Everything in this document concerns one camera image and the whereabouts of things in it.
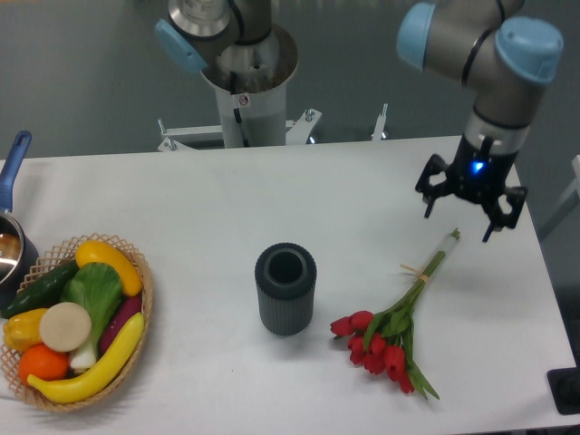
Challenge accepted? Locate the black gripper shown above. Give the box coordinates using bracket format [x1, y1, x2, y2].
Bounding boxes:
[415, 132, 529, 244]

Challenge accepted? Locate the red tulip bouquet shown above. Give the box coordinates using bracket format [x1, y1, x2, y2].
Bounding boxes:
[330, 228, 461, 400]

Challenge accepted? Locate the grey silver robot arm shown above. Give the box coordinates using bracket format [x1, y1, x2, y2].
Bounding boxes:
[155, 1, 564, 232]

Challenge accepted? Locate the dark grey ribbed vase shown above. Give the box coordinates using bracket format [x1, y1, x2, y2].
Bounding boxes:
[255, 242, 317, 336]

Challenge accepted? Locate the black device at table edge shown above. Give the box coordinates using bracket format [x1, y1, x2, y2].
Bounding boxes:
[546, 367, 579, 415]

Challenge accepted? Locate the purple eggplant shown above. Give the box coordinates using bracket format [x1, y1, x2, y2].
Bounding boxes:
[99, 295, 142, 356]

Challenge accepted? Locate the yellow squash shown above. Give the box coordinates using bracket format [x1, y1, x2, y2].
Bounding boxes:
[75, 240, 142, 296]

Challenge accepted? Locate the green lettuce with white stem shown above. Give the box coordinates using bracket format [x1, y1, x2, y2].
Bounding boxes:
[60, 263, 122, 373]

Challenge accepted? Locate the woven wicker basket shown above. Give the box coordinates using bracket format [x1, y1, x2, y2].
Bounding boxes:
[0, 232, 154, 412]

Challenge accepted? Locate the beige round disc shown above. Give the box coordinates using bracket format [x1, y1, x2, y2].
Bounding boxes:
[39, 302, 92, 353]

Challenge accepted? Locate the dark green cucumber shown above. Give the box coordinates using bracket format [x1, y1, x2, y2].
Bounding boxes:
[1, 261, 79, 319]

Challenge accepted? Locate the yellow banana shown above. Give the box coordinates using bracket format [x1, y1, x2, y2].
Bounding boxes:
[27, 313, 145, 404]

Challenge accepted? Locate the orange fruit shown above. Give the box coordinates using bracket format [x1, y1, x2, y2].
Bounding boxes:
[18, 344, 69, 386]

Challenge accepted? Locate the yellow bell pepper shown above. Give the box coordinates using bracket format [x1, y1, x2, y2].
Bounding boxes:
[3, 308, 48, 353]

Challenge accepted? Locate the white metal mounting frame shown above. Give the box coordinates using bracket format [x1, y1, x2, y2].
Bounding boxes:
[157, 102, 390, 152]

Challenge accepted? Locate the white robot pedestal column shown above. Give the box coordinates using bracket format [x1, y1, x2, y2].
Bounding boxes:
[203, 75, 287, 149]

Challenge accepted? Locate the blue handled saucepan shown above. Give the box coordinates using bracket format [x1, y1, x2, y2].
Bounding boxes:
[1, 130, 38, 309]

